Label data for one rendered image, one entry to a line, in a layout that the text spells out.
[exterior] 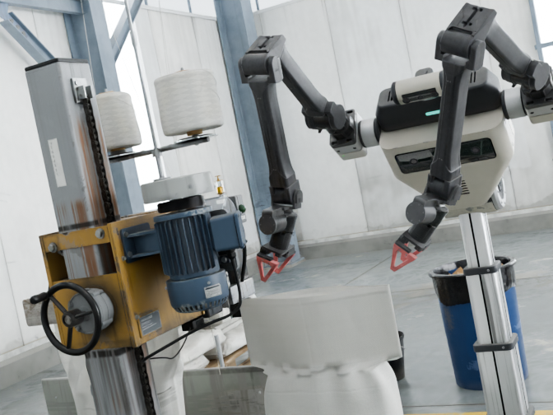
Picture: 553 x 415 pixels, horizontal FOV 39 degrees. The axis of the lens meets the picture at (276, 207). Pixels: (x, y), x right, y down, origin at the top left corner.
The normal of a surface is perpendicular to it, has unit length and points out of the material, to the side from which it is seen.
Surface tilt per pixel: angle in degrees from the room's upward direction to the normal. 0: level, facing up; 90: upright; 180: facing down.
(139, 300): 90
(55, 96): 90
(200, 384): 90
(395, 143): 40
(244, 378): 90
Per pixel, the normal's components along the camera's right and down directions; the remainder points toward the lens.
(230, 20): -0.44, 0.13
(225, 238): -0.04, 0.06
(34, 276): 0.88, -0.14
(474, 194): -0.21, 0.73
